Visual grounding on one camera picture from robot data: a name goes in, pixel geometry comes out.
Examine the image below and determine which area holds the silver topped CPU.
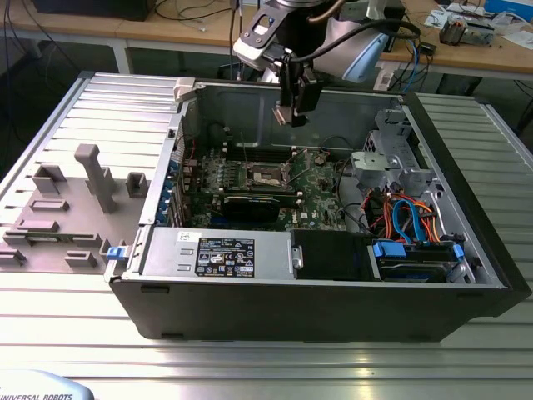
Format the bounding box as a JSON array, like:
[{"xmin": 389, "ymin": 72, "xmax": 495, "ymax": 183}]
[{"xmin": 271, "ymin": 105, "xmax": 293, "ymax": 126}]

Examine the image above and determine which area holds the metal socket cover frame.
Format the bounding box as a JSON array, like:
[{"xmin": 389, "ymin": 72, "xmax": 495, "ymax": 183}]
[{"xmin": 286, "ymin": 149, "xmax": 311, "ymax": 181}]

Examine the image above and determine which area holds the CPU socket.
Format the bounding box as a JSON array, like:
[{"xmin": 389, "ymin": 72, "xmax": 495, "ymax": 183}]
[{"xmin": 243, "ymin": 159, "xmax": 295, "ymax": 188}]

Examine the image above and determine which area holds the pale blue Universal Robots cover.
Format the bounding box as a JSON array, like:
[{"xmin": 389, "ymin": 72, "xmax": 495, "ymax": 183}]
[{"xmin": 0, "ymin": 368, "xmax": 97, "ymax": 400}]

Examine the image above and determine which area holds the wooden desk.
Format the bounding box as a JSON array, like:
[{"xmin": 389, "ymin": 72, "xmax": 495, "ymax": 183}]
[
  {"xmin": 118, "ymin": 0, "xmax": 271, "ymax": 74},
  {"xmin": 376, "ymin": 0, "xmax": 533, "ymax": 91},
  {"xmin": 0, "ymin": 0, "xmax": 162, "ymax": 76}
]

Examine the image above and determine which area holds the beige case latch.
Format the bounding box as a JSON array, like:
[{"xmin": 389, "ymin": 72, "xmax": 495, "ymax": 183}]
[{"xmin": 172, "ymin": 77, "xmax": 197, "ymax": 103}]

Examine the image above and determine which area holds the metal heat sink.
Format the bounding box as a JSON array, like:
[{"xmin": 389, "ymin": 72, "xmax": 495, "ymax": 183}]
[{"xmin": 439, "ymin": 18, "xmax": 464, "ymax": 48}]

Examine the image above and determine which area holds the silver metal drive cage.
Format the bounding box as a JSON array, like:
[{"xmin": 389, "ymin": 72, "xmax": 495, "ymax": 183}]
[{"xmin": 349, "ymin": 108, "xmax": 449, "ymax": 198}]

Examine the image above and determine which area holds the green motherboard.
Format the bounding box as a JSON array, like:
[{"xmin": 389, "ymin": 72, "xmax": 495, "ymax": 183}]
[{"xmin": 182, "ymin": 147, "xmax": 351, "ymax": 231}]

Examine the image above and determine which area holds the grey electronic device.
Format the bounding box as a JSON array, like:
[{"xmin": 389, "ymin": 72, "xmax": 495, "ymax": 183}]
[{"xmin": 461, "ymin": 19, "xmax": 497, "ymax": 48}]

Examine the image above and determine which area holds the low profile graphics card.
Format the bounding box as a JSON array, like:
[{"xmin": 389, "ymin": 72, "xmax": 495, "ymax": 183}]
[{"xmin": 222, "ymin": 193, "xmax": 281, "ymax": 225}]

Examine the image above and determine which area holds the blue cardboard box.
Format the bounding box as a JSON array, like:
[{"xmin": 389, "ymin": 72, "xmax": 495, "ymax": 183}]
[{"xmin": 485, "ymin": 0, "xmax": 533, "ymax": 18}]

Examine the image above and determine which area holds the black box on desk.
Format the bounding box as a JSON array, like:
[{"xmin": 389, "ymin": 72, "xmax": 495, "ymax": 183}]
[{"xmin": 32, "ymin": 0, "xmax": 152, "ymax": 23}]

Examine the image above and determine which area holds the hard disk in blue carrier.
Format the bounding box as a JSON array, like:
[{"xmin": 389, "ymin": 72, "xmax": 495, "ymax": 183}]
[{"xmin": 371, "ymin": 239, "xmax": 466, "ymax": 285}]

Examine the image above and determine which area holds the silver power supply with label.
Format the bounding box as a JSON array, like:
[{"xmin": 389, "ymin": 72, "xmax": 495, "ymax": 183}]
[{"xmin": 140, "ymin": 227, "xmax": 293, "ymax": 279}]

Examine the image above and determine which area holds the black PC case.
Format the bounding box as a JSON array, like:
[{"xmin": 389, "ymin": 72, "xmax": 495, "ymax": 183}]
[{"xmin": 103, "ymin": 71, "xmax": 533, "ymax": 345}]

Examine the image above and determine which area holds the grey parts rack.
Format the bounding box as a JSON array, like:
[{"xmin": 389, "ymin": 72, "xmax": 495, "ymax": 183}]
[{"xmin": 0, "ymin": 142, "xmax": 152, "ymax": 274}]

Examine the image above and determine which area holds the green RAM stick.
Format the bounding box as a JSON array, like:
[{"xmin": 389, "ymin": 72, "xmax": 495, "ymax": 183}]
[{"xmin": 22, "ymin": 234, "xmax": 76, "ymax": 244}]

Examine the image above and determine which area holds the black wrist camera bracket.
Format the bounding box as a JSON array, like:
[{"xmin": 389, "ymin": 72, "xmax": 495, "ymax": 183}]
[{"xmin": 232, "ymin": 7, "xmax": 289, "ymax": 71}]

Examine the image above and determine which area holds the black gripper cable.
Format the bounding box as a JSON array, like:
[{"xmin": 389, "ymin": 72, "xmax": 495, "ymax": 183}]
[{"xmin": 290, "ymin": 20, "xmax": 421, "ymax": 63}]

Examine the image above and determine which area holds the blue hanging cable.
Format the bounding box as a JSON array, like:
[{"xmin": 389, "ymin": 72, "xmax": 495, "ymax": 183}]
[{"xmin": 406, "ymin": 39, "xmax": 424, "ymax": 91}]

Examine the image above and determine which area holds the thick black cable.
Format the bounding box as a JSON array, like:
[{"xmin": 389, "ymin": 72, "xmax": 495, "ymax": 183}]
[{"xmin": 335, "ymin": 164, "xmax": 371, "ymax": 234}]

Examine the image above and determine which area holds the red flat wire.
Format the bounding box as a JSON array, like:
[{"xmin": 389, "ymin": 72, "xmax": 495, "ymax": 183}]
[{"xmin": 361, "ymin": 189, "xmax": 386, "ymax": 228}]

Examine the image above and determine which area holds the orange flat wire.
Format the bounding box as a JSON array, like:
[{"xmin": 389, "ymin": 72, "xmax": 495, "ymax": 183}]
[
  {"xmin": 416, "ymin": 202, "xmax": 443, "ymax": 243},
  {"xmin": 382, "ymin": 192, "xmax": 411, "ymax": 243}
]

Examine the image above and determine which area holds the blue flat wire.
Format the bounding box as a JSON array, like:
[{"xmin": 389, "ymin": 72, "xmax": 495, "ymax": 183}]
[{"xmin": 392, "ymin": 198, "xmax": 431, "ymax": 246}]

